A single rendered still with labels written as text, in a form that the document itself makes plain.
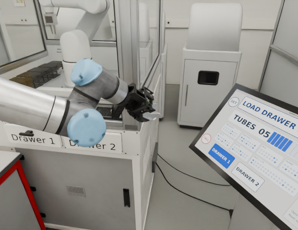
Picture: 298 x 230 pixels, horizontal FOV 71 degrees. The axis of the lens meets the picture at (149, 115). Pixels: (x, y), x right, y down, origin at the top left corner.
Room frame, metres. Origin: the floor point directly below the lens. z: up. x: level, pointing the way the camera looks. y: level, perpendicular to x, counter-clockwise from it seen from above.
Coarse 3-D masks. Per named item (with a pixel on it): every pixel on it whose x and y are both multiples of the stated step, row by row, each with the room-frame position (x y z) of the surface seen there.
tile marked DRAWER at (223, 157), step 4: (216, 144) 0.61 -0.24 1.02; (212, 148) 0.61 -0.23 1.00; (216, 148) 0.60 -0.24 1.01; (220, 148) 0.59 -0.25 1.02; (208, 152) 0.60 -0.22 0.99; (212, 152) 0.60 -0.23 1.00; (216, 152) 0.59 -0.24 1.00; (220, 152) 0.58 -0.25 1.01; (224, 152) 0.57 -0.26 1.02; (228, 152) 0.56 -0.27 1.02; (212, 156) 0.59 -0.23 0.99; (216, 156) 0.58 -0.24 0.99; (220, 156) 0.57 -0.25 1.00; (224, 156) 0.56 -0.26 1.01; (228, 156) 0.55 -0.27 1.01; (232, 156) 0.55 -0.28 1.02; (216, 160) 0.57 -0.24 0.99; (220, 160) 0.56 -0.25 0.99; (224, 160) 0.55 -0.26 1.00; (228, 160) 0.54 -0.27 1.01; (232, 160) 0.54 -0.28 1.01; (224, 164) 0.54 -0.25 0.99; (228, 164) 0.53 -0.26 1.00
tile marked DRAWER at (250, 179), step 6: (240, 162) 0.52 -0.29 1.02; (234, 168) 0.51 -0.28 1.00; (240, 168) 0.50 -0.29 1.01; (246, 168) 0.49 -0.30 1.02; (234, 174) 0.50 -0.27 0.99; (240, 174) 0.49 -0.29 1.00; (246, 174) 0.48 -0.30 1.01; (252, 174) 0.47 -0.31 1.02; (240, 180) 0.47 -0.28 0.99; (246, 180) 0.46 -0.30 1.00; (252, 180) 0.46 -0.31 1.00; (258, 180) 0.45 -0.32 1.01; (264, 180) 0.44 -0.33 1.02; (252, 186) 0.44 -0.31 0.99; (258, 186) 0.43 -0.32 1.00
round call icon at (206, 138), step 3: (207, 132) 0.67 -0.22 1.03; (204, 135) 0.67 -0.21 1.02; (207, 135) 0.66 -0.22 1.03; (210, 135) 0.65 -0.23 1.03; (201, 138) 0.67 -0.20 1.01; (204, 138) 0.66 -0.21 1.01; (207, 138) 0.65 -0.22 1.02; (210, 138) 0.64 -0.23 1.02; (201, 141) 0.66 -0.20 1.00; (204, 141) 0.65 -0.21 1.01; (207, 141) 0.64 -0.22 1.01; (204, 144) 0.64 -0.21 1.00; (207, 144) 0.63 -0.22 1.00
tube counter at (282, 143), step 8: (264, 128) 0.56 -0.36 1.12; (256, 136) 0.55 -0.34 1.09; (264, 136) 0.54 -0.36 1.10; (272, 136) 0.53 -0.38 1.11; (280, 136) 0.51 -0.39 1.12; (272, 144) 0.51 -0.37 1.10; (280, 144) 0.50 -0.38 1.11; (288, 144) 0.49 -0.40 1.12; (296, 144) 0.47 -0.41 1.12; (288, 152) 0.47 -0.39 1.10; (296, 152) 0.46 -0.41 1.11
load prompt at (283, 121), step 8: (240, 104) 0.68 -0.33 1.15; (248, 104) 0.66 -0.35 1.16; (256, 104) 0.64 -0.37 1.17; (264, 104) 0.63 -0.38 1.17; (248, 112) 0.64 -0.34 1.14; (256, 112) 0.62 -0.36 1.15; (264, 112) 0.60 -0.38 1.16; (272, 112) 0.59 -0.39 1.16; (280, 112) 0.57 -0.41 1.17; (264, 120) 0.58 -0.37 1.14; (272, 120) 0.57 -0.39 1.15; (280, 120) 0.55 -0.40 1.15; (288, 120) 0.54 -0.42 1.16; (296, 120) 0.53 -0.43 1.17; (280, 128) 0.53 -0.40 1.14; (288, 128) 0.52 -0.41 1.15; (296, 128) 0.51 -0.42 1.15; (296, 136) 0.49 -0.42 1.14
